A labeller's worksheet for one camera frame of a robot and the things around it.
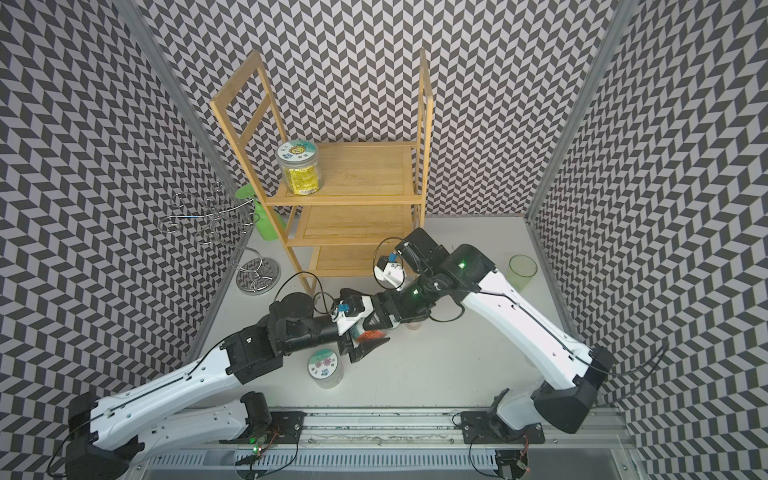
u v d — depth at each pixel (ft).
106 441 1.28
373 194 2.07
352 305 1.67
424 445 2.32
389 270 1.96
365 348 1.82
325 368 2.43
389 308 1.75
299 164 1.85
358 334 1.96
